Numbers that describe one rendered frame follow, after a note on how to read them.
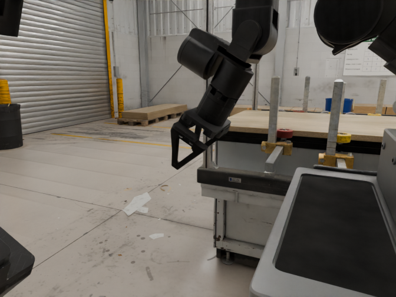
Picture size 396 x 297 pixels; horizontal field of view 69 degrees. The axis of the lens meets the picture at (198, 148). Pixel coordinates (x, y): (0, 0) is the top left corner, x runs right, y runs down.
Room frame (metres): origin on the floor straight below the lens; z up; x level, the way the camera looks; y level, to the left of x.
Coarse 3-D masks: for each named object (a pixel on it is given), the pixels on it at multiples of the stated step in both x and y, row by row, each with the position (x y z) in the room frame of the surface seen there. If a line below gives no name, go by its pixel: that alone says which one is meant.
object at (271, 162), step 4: (280, 140) 1.37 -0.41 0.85; (276, 148) 1.21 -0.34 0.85; (280, 148) 1.21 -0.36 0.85; (272, 152) 1.15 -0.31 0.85; (276, 152) 1.15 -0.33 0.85; (280, 152) 1.17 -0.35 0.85; (272, 156) 1.08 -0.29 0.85; (276, 156) 1.08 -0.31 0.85; (280, 156) 1.18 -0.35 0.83; (268, 160) 1.03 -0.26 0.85; (272, 160) 1.03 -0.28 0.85; (276, 160) 1.07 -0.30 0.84; (268, 164) 0.99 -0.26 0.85; (272, 164) 0.99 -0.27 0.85; (268, 168) 0.99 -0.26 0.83; (272, 168) 0.99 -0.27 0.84
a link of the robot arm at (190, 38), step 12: (240, 24) 0.44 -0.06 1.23; (252, 24) 0.44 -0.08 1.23; (192, 36) 0.51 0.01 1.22; (204, 36) 0.50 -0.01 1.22; (216, 36) 0.52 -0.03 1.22; (240, 36) 0.44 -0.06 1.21; (252, 36) 0.44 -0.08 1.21; (180, 48) 0.51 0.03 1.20; (192, 48) 0.50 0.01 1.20; (204, 48) 0.50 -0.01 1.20; (216, 48) 0.49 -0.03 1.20; (228, 48) 0.46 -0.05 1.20; (240, 48) 0.45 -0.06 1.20; (252, 48) 0.44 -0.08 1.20; (180, 60) 0.52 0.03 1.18; (192, 60) 0.50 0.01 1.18; (204, 60) 0.49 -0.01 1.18; (252, 60) 0.48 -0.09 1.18; (204, 72) 0.50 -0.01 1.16
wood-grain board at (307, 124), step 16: (240, 112) 2.15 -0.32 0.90; (256, 112) 2.15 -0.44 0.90; (288, 112) 2.15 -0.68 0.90; (240, 128) 1.50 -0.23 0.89; (256, 128) 1.47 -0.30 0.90; (288, 128) 1.44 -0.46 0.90; (304, 128) 1.44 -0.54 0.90; (320, 128) 1.44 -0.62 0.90; (352, 128) 1.44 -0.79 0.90; (368, 128) 1.44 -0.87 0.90; (384, 128) 1.44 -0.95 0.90
